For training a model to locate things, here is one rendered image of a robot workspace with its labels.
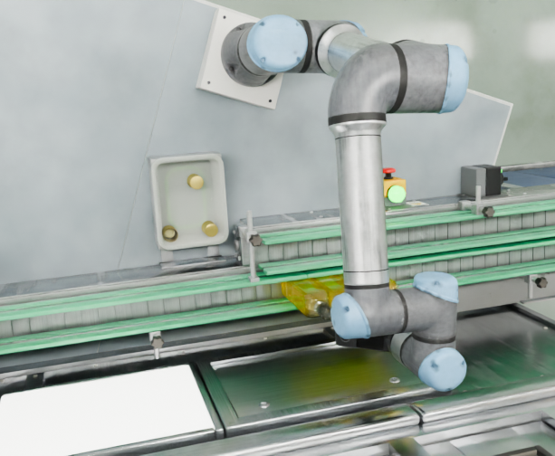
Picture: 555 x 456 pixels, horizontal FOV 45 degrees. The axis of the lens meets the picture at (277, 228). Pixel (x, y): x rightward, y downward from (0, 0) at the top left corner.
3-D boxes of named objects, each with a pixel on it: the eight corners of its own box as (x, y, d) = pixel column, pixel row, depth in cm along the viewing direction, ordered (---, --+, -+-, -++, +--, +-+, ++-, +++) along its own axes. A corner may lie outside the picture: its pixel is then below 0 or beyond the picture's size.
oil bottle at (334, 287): (303, 291, 172) (333, 318, 151) (301, 270, 170) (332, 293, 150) (324, 289, 173) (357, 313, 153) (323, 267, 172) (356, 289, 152)
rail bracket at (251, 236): (240, 274, 165) (253, 288, 154) (235, 206, 162) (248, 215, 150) (253, 272, 166) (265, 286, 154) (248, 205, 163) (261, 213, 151)
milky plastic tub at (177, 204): (155, 244, 171) (158, 251, 163) (146, 156, 167) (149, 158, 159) (222, 236, 176) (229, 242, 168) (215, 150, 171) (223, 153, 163)
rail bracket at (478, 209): (454, 210, 180) (483, 218, 167) (454, 183, 179) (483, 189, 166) (468, 208, 181) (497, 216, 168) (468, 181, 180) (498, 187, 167)
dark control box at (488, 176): (459, 194, 194) (475, 197, 186) (459, 166, 192) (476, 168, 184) (484, 191, 196) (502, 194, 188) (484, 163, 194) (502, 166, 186)
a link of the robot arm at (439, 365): (471, 345, 113) (469, 393, 115) (438, 324, 124) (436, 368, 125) (429, 350, 111) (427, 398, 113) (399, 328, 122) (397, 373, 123)
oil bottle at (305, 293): (282, 295, 170) (309, 321, 150) (280, 273, 169) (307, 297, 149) (302, 291, 171) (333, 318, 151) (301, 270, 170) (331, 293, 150)
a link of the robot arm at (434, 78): (290, 15, 154) (405, 46, 106) (349, 18, 159) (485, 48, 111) (286, 69, 159) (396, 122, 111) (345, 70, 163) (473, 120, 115)
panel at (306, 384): (-4, 405, 145) (-26, 493, 113) (-5, 393, 145) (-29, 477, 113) (381, 340, 169) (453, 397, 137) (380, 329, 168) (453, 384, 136)
